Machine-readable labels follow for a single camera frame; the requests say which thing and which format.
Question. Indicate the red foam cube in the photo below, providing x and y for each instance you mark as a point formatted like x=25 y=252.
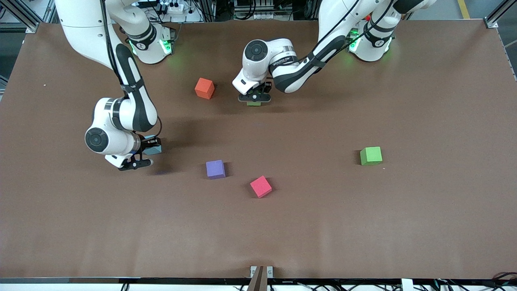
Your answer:
x=261 y=186

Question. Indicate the small white box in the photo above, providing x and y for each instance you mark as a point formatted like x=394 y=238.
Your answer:
x=407 y=285

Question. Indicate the aluminium frame profile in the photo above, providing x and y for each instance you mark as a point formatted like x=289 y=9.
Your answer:
x=24 y=16
x=499 y=14

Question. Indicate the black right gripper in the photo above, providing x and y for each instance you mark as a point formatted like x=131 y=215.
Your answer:
x=148 y=143

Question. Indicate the green foam cube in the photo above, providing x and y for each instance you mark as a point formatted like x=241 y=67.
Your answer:
x=253 y=104
x=370 y=155

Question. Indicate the silver equipment rack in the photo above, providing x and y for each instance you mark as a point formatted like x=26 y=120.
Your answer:
x=262 y=8

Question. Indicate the purple foam cube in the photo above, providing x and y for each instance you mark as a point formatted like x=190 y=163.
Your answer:
x=215 y=169

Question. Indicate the orange foam cube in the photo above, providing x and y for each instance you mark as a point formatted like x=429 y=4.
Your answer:
x=204 y=88

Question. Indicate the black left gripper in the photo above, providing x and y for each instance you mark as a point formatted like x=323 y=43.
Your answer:
x=267 y=89

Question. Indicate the white power strip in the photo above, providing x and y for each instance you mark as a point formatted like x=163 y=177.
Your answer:
x=171 y=7

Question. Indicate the paper table cover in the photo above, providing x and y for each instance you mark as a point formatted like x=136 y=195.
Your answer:
x=363 y=222

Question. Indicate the brown camera mount post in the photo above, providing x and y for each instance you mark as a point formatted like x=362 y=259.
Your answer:
x=258 y=283

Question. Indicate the light blue foam cube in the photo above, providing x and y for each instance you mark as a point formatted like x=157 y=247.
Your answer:
x=154 y=150

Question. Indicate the silver camera mount bracket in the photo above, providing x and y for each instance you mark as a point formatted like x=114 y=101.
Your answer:
x=253 y=271

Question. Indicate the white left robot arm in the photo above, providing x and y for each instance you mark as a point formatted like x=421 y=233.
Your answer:
x=252 y=74

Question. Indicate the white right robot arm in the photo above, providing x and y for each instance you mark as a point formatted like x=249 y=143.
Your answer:
x=80 y=24

